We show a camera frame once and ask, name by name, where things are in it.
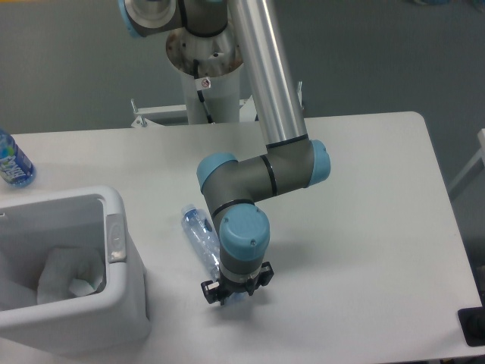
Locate black cable on pedestal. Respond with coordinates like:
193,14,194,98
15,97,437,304
192,58,214,125

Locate black object at table edge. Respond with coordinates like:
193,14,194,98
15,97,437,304
458,306,484,347

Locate white frame at right edge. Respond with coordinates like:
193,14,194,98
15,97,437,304
447,128,484,201

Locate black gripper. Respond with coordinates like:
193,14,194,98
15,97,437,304
201,262,274,304

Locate white plastic trash can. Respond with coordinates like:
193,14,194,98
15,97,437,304
1,186,151,355

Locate white plastic bag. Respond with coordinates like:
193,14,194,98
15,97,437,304
36,247,106,305

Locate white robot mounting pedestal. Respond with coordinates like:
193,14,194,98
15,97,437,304
131,24,258,128

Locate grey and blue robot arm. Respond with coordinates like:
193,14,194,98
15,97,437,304
118,1,330,303

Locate blue labelled water bottle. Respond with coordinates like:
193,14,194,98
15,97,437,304
1,130,36,188

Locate clear crushed plastic bottle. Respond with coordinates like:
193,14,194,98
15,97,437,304
181,204,220,283

